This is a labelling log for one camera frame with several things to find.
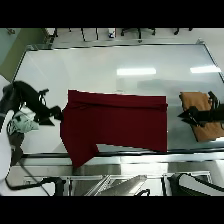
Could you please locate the black office chair base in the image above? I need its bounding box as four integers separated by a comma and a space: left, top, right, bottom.
120, 27, 157, 40

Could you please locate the brown garment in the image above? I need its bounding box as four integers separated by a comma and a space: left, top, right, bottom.
178, 91, 224, 144

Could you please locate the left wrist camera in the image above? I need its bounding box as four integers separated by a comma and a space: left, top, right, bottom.
37, 87, 51, 106

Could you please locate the silver frame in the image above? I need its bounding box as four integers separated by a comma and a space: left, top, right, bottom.
13, 39, 224, 197

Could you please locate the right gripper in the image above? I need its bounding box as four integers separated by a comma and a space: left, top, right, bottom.
177, 107, 205, 128

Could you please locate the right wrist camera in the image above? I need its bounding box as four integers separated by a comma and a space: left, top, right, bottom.
207, 90, 220, 110

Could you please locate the dark red T-shirt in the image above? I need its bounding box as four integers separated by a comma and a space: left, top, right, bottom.
59, 88, 169, 170

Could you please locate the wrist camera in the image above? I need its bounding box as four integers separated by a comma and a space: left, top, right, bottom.
37, 87, 51, 106
207, 90, 220, 110

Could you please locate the black cable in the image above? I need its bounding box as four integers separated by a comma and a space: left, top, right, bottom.
18, 156, 52, 197

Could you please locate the white garment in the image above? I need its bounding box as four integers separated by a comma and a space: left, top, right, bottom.
12, 110, 40, 133

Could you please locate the pale green garment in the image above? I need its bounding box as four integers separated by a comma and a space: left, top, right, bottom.
5, 119, 22, 137

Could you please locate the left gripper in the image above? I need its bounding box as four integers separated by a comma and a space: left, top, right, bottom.
34, 105, 65, 127

